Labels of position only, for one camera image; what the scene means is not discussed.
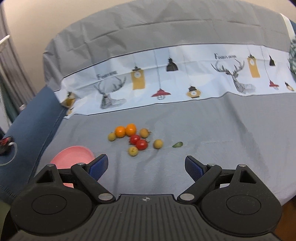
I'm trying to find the yellow longan front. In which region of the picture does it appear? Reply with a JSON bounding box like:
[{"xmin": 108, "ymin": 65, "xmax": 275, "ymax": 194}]
[{"xmin": 128, "ymin": 146, "xmax": 138, "ymax": 157}]

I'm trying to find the orange mandarin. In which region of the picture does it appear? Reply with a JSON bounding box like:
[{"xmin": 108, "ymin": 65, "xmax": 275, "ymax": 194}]
[
  {"xmin": 114, "ymin": 126, "xmax": 126, "ymax": 138},
  {"xmin": 125, "ymin": 123, "xmax": 137, "ymax": 137}
]

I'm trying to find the red cherry tomato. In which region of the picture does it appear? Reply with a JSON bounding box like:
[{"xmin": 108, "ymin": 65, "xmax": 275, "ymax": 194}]
[
  {"xmin": 136, "ymin": 139, "xmax": 148, "ymax": 151},
  {"xmin": 129, "ymin": 135, "xmax": 141, "ymax": 145}
]

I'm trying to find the yellow longan with stem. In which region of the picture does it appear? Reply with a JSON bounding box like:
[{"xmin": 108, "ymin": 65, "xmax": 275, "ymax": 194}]
[{"xmin": 139, "ymin": 128, "xmax": 151, "ymax": 138}]

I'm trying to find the pink round plate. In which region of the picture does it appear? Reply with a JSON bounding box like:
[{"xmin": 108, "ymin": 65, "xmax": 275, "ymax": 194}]
[{"xmin": 50, "ymin": 145, "xmax": 95, "ymax": 188}]

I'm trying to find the small green leaf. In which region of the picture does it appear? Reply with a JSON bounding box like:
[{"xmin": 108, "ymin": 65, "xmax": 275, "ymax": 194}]
[{"xmin": 172, "ymin": 142, "xmax": 183, "ymax": 148}]

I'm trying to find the blue sofa armrest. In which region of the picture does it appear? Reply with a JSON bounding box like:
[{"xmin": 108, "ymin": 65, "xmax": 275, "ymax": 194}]
[{"xmin": 1, "ymin": 87, "xmax": 66, "ymax": 204}]

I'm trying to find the black smartphone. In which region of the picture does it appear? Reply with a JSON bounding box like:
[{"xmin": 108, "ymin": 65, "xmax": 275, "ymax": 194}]
[{"xmin": 0, "ymin": 137, "xmax": 13, "ymax": 155}]

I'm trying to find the grey printed sofa cover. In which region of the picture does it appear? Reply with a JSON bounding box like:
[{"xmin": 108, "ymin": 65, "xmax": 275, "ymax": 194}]
[{"xmin": 39, "ymin": 1, "xmax": 295, "ymax": 203}]

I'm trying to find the grey curtain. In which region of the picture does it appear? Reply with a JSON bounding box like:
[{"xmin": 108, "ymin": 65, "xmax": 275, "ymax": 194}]
[{"xmin": 1, "ymin": 1, "xmax": 36, "ymax": 127}]

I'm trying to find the phone holder gooseneck stand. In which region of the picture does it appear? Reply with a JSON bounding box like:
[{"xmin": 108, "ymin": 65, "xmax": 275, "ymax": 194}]
[{"xmin": 0, "ymin": 35, "xmax": 10, "ymax": 52}]

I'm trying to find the white charging cable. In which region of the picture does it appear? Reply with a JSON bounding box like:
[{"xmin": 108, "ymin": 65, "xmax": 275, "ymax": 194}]
[{"xmin": 0, "ymin": 142, "xmax": 18, "ymax": 166}]

